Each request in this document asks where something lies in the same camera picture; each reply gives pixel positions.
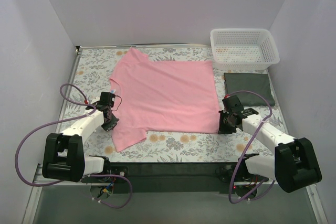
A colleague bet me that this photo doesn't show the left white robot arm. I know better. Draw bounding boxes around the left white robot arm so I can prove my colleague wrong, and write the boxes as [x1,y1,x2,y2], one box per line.
[42,92,119,182]

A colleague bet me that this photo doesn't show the pink t shirt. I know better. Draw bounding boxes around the pink t shirt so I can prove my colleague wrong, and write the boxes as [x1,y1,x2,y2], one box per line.
[110,48,219,152]

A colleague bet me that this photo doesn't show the aluminium table frame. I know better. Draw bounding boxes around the aluminium table frame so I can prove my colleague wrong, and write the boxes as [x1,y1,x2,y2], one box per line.
[22,45,329,224]

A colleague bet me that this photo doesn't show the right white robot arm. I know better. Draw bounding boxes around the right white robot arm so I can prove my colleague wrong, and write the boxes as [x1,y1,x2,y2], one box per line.
[218,95,322,193]

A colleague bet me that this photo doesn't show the folded dark green t shirt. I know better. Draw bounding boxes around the folded dark green t shirt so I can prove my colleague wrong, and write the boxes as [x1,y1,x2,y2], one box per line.
[224,73,275,106]

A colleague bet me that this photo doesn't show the white plastic basket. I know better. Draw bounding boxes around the white plastic basket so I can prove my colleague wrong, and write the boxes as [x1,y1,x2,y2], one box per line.
[210,28,280,70]

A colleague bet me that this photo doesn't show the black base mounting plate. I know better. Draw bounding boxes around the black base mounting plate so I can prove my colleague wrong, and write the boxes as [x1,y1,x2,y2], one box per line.
[81,162,271,196]

